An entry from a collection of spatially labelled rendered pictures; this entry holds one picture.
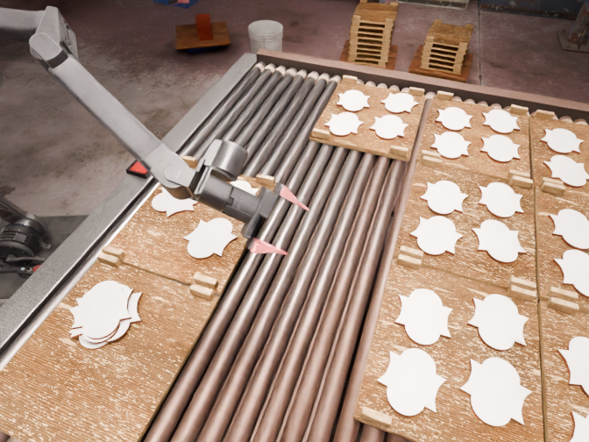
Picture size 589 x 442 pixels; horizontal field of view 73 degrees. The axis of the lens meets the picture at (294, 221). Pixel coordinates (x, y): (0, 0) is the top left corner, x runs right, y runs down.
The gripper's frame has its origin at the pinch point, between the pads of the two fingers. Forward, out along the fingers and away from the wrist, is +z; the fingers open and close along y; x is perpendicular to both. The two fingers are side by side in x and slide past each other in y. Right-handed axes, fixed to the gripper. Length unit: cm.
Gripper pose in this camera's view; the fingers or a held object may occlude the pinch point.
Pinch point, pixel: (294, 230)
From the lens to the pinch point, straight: 79.0
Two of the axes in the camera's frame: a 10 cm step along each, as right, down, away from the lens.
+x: 2.1, 1.5, -9.7
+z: 8.7, 4.1, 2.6
